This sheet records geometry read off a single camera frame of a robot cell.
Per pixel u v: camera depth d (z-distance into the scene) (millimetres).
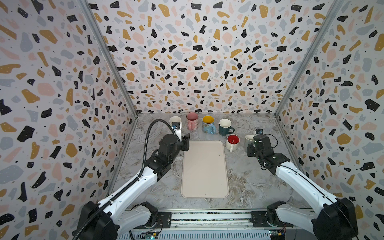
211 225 731
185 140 675
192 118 1071
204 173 890
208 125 1030
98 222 374
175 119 1063
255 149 670
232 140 1010
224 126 1012
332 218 390
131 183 467
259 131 733
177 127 648
